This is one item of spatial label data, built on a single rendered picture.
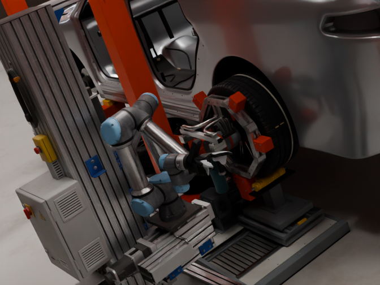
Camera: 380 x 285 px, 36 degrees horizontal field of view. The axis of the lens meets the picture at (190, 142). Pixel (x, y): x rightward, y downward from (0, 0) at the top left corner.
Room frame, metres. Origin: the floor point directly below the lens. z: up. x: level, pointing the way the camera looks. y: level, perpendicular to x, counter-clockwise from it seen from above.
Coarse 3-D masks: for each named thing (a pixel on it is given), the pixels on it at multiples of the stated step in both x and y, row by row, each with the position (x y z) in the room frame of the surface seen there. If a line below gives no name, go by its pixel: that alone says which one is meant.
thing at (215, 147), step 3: (222, 141) 3.15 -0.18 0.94; (225, 141) 3.16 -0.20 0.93; (210, 144) 3.16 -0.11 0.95; (213, 144) 3.14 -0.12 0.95; (216, 144) 3.13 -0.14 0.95; (219, 144) 3.14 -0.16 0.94; (222, 144) 3.15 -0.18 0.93; (225, 144) 3.16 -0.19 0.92; (210, 147) 3.15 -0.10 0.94; (213, 147) 3.12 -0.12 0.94; (216, 147) 3.13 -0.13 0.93; (219, 147) 3.14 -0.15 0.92; (222, 147) 3.15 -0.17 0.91; (225, 147) 3.16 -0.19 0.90; (210, 150) 3.16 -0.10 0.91; (213, 150) 3.13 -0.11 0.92; (216, 150) 3.13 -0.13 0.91; (219, 150) 3.14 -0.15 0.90
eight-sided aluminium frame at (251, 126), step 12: (216, 96) 3.45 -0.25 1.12; (204, 108) 3.53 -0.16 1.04; (228, 108) 3.28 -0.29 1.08; (204, 120) 3.61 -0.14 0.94; (240, 120) 3.20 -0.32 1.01; (252, 120) 3.20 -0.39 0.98; (252, 132) 3.16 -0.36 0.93; (252, 144) 3.16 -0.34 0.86; (228, 156) 3.54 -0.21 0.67; (264, 156) 3.17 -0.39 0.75; (228, 168) 3.48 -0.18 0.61; (240, 168) 3.44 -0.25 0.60; (252, 168) 3.23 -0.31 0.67
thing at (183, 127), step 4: (216, 112) 3.41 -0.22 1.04; (216, 116) 3.40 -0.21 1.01; (208, 120) 3.38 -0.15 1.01; (212, 120) 3.39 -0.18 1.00; (184, 124) 3.46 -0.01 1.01; (200, 124) 3.37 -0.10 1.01; (204, 124) 3.37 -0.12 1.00; (184, 128) 3.43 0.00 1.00; (188, 128) 3.39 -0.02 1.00; (192, 128) 3.37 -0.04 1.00; (196, 128) 3.36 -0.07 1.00
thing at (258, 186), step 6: (282, 168) 3.38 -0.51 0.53; (270, 174) 3.34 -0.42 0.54; (276, 174) 3.34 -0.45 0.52; (282, 174) 3.36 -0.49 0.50; (258, 180) 3.32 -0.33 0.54; (264, 180) 3.30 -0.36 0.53; (270, 180) 3.32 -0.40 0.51; (252, 186) 3.31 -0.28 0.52; (258, 186) 3.28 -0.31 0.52; (264, 186) 3.29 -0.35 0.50
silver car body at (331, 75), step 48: (144, 0) 6.07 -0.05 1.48; (192, 0) 3.76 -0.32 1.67; (240, 0) 3.31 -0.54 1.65; (288, 0) 2.96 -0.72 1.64; (336, 0) 2.71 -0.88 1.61; (96, 48) 5.72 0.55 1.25; (144, 48) 4.64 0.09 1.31; (192, 48) 5.62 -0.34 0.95; (240, 48) 3.40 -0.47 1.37; (288, 48) 3.01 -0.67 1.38; (336, 48) 2.72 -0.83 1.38; (192, 96) 4.14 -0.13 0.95; (288, 96) 3.11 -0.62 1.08; (336, 96) 2.77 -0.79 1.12; (336, 144) 2.85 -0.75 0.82
